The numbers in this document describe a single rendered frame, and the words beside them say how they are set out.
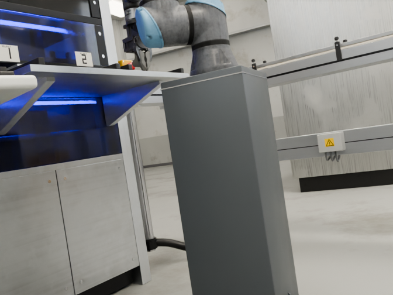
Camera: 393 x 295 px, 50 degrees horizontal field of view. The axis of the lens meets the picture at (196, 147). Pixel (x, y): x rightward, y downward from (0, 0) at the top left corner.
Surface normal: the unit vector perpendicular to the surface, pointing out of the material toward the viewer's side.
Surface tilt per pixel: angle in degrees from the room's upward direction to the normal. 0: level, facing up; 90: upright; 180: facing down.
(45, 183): 90
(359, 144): 90
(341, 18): 90
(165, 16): 88
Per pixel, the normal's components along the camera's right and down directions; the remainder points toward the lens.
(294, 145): -0.59, 0.11
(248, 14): -0.41, 0.08
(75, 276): 0.79, -0.11
